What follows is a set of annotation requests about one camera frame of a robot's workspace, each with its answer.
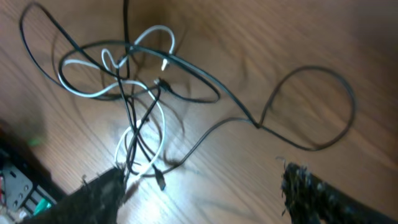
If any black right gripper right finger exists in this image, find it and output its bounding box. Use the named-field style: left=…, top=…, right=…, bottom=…
left=276, top=157, right=397, bottom=224

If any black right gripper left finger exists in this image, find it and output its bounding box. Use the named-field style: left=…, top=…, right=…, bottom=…
left=23, top=167, right=125, bottom=224

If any thin black cable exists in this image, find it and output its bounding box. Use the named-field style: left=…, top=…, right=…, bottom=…
left=58, top=40, right=357, bottom=178

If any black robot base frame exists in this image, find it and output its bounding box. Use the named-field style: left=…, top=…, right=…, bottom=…
left=1, top=120, right=66, bottom=224

